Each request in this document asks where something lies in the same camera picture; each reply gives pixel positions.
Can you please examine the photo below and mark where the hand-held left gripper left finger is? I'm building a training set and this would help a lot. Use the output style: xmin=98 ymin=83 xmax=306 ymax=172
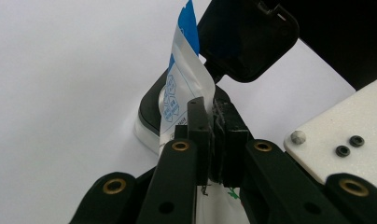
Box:
xmin=136 ymin=96 xmax=214 ymax=224

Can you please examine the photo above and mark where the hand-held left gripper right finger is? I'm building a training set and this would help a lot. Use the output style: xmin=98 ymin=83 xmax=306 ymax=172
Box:
xmin=213 ymin=100 xmax=349 ymax=224

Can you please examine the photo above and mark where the blue and white pouch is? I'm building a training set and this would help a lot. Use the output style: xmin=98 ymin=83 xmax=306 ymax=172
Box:
xmin=158 ymin=0 xmax=250 ymax=224

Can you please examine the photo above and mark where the clear jar with black lid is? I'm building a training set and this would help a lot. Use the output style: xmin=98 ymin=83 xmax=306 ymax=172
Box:
xmin=133 ymin=0 xmax=300 ymax=157

